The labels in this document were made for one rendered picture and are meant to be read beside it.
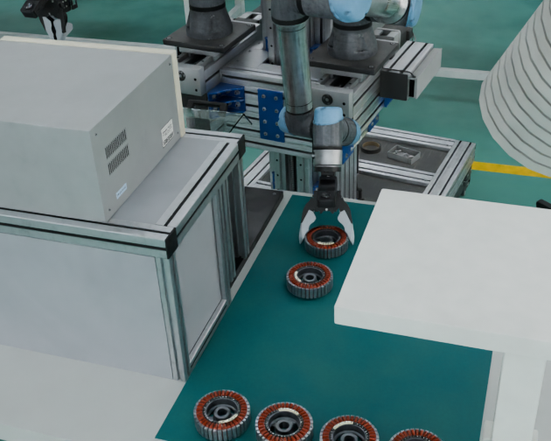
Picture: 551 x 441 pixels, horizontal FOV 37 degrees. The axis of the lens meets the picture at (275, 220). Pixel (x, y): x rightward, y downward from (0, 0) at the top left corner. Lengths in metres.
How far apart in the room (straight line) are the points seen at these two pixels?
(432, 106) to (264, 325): 2.88
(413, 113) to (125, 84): 2.98
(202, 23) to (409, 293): 1.60
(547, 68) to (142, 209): 1.01
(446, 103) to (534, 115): 3.79
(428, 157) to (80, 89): 2.22
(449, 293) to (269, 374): 0.63
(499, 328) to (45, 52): 1.19
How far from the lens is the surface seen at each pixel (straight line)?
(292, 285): 1.97
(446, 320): 1.23
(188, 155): 1.85
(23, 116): 1.65
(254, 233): 2.18
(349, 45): 2.49
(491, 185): 3.93
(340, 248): 2.10
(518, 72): 0.89
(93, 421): 1.77
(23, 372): 1.92
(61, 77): 1.80
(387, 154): 3.67
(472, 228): 1.43
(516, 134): 0.91
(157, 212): 1.66
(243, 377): 1.80
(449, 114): 4.55
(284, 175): 2.94
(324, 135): 2.13
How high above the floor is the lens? 1.99
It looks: 33 degrees down
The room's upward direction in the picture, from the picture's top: 3 degrees counter-clockwise
